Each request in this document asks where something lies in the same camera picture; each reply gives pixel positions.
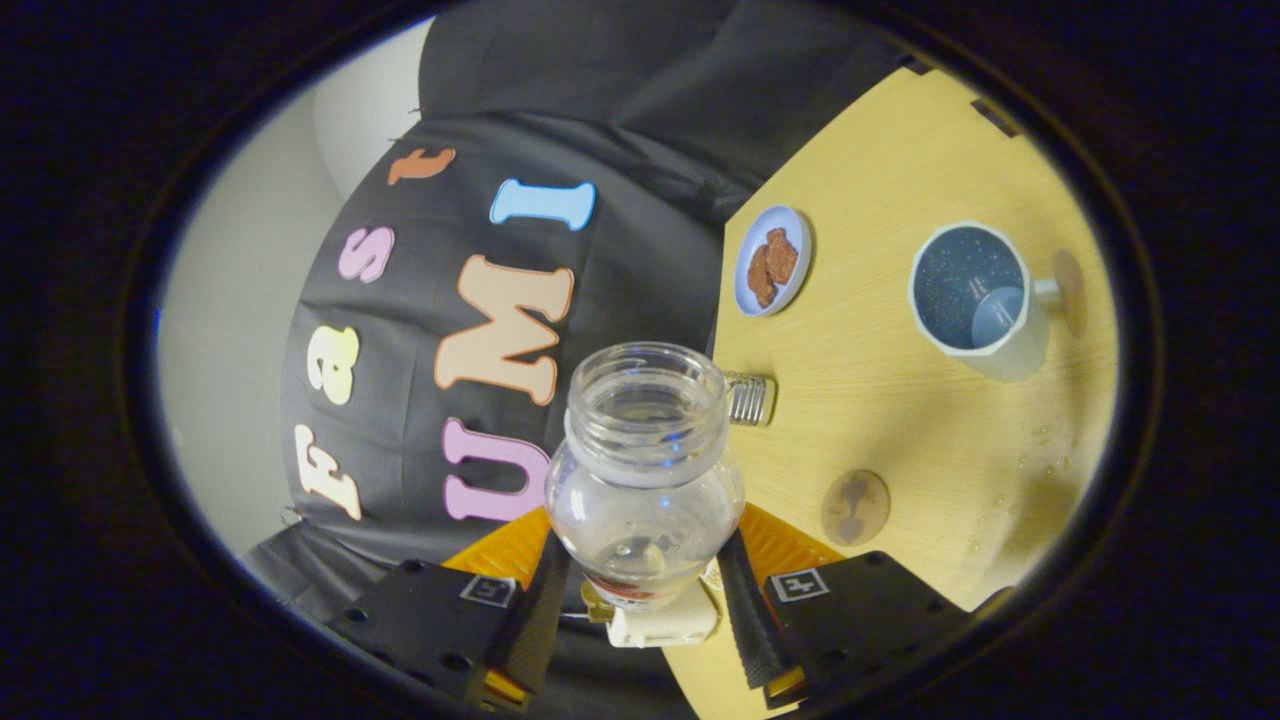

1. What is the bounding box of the metal wire basket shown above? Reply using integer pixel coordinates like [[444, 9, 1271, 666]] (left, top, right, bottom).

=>
[[722, 372, 778, 428]]

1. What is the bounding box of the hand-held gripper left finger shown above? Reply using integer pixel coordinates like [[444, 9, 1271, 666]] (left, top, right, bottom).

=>
[[330, 505, 571, 713]]

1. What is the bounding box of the round brown coaster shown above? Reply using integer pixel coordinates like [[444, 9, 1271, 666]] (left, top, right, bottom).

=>
[[821, 469, 892, 547], [1052, 249, 1088, 339]]

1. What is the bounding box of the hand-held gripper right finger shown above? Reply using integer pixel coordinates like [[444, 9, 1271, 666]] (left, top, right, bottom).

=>
[[718, 503, 976, 711]]

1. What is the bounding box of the clear glass juice bottle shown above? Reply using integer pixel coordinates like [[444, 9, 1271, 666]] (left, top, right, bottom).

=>
[[545, 342, 746, 611]]

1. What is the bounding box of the light blue plate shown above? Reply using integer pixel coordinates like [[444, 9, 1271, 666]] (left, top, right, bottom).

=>
[[734, 205, 813, 318]]

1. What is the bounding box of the white toaster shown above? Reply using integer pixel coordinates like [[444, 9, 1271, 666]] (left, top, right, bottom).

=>
[[582, 580, 721, 649]]

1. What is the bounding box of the wooden table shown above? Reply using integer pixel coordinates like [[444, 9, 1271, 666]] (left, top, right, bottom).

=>
[[665, 65, 1121, 720]]

